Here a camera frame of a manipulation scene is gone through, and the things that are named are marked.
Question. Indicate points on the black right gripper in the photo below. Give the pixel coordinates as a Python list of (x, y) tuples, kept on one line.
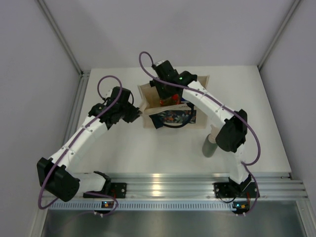
[(163, 96)]

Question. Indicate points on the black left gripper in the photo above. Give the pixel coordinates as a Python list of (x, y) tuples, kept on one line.
[(134, 114)]

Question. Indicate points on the yellow bottle red cap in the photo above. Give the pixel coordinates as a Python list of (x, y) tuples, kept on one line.
[(176, 99), (166, 102)]

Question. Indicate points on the beige canvas tote bag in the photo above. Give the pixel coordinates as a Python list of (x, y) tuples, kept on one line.
[(170, 115)]

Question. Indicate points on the green pump bottle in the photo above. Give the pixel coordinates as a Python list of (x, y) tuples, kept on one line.
[(210, 146)]

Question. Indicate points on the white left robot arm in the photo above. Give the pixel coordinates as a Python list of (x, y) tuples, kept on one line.
[(55, 173)]

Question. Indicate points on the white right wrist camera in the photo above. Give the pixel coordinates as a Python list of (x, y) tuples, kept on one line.
[(156, 64)]

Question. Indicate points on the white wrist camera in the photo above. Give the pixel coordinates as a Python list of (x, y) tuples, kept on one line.
[(107, 92), (156, 64)]

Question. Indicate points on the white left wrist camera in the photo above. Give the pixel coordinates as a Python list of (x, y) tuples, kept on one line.
[(107, 92)]

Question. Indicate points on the left aluminium frame post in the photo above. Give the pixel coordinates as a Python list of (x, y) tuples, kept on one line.
[(58, 33)]

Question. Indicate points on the aluminium frame post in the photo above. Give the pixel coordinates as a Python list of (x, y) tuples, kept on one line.
[(58, 33), (285, 21)]

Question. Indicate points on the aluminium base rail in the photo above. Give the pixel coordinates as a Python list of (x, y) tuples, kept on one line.
[(275, 186)]

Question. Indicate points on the white slotted cable duct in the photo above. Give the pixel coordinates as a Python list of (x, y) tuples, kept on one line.
[(128, 205)]

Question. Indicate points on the right aluminium frame post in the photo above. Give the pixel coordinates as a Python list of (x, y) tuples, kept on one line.
[(285, 21)]

